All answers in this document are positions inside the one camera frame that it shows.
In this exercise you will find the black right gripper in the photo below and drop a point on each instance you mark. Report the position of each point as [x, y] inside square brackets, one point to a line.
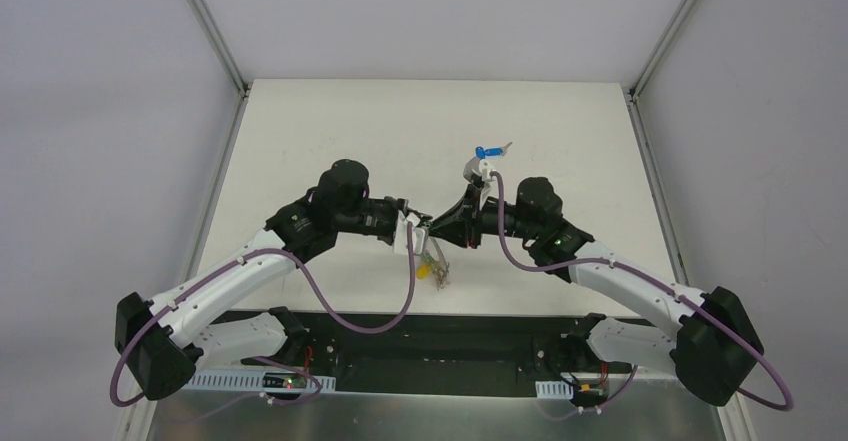
[472, 220]

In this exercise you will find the right white cable duct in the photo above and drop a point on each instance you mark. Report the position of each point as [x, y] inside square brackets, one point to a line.
[554, 390]

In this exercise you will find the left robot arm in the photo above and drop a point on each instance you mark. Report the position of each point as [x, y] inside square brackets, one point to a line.
[162, 341]

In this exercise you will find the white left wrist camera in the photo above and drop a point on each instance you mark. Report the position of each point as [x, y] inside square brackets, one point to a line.
[411, 233]

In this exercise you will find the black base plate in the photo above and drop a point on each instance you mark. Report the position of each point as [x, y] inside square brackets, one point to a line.
[494, 356]

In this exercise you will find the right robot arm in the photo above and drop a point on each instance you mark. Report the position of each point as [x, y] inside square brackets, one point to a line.
[706, 340]

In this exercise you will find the right aluminium frame post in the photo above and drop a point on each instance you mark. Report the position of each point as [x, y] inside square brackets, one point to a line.
[664, 44]

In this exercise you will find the left aluminium frame post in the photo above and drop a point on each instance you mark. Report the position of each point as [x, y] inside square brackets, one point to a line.
[219, 46]

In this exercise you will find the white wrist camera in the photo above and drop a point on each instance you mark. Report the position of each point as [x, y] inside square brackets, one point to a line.
[411, 233]
[479, 173]

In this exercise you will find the left white cable duct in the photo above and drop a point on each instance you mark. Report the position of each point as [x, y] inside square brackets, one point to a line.
[273, 381]

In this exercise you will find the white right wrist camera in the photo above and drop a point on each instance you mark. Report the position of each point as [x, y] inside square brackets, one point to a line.
[479, 173]

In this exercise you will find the white cable duct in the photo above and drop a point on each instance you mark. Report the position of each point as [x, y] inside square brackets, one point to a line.
[554, 390]
[273, 381]

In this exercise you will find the aluminium frame post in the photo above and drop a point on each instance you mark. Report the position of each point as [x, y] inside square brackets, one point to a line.
[219, 46]
[664, 44]

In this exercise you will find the large metal keyring with keys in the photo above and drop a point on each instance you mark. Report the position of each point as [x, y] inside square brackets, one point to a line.
[432, 265]

